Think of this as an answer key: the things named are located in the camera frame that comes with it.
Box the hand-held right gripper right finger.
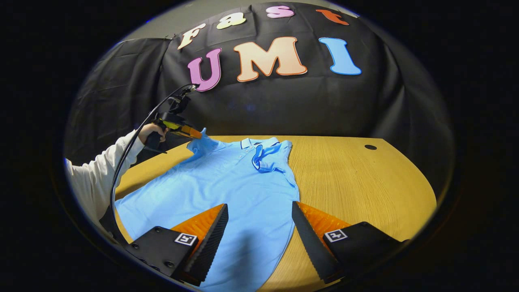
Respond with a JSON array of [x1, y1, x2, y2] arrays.
[[292, 201, 408, 284]]

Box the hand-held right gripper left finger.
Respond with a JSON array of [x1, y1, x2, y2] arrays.
[[124, 204, 229, 287]]

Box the light blue T-shirt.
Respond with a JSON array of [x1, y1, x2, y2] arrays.
[[115, 128, 300, 292]]

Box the black backdrop cloth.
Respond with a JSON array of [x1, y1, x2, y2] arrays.
[[63, 2, 455, 191]]

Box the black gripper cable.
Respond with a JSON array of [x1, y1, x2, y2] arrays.
[[99, 83, 199, 246]]

